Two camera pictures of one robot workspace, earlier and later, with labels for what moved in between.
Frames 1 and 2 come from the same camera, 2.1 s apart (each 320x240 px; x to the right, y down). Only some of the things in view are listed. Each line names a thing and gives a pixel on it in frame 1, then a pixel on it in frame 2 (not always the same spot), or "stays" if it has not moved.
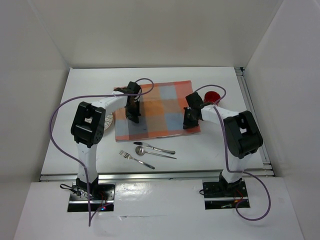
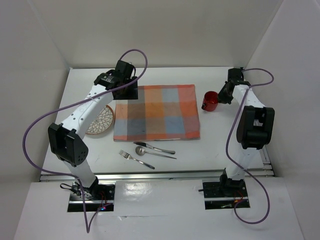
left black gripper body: (132, 111) to (130, 92)
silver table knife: (163, 150) stays
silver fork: (129, 157) stays
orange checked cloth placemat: (162, 107) stays
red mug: (211, 96) stays
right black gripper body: (189, 120) to (223, 96)
